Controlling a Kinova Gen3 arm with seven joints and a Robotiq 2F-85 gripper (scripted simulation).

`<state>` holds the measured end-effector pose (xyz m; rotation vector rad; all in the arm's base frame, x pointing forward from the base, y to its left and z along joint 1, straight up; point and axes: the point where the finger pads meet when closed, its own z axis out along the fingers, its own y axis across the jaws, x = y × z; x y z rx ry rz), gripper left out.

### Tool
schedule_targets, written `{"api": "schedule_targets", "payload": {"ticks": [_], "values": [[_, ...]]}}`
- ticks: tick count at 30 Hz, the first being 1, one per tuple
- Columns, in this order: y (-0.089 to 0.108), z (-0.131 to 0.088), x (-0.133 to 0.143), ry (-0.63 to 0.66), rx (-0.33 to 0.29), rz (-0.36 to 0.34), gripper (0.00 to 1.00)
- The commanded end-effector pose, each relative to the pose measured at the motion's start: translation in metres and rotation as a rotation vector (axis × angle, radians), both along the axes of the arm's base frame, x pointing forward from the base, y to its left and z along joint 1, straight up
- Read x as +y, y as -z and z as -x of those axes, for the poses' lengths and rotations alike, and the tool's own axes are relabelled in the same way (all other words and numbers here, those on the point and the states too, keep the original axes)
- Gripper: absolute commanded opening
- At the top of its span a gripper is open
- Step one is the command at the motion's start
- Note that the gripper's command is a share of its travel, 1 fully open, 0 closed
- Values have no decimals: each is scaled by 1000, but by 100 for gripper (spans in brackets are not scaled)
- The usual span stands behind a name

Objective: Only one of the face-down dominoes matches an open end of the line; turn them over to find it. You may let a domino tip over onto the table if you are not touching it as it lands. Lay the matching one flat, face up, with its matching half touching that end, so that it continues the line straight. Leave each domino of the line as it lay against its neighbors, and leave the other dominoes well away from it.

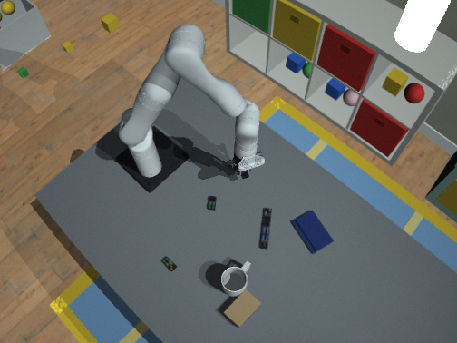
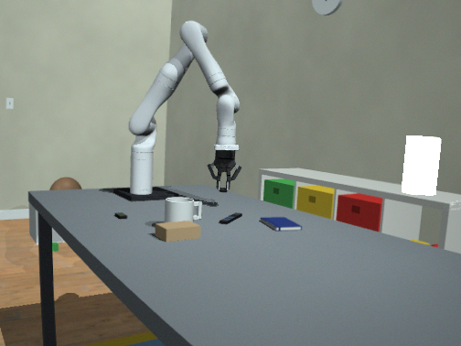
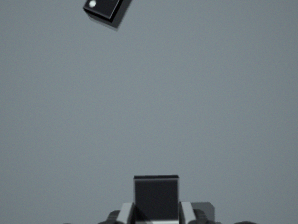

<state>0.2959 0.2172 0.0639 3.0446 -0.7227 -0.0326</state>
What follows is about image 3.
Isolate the black domino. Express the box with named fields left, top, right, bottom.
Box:
left=133, top=175, right=179, bottom=224
left=83, top=0, right=123, bottom=23

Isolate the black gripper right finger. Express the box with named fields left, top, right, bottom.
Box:
left=179, top=201, right=257, bottom=224

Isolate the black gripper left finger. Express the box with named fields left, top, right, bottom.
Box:
left=98, top=202, right=135, bottom=224

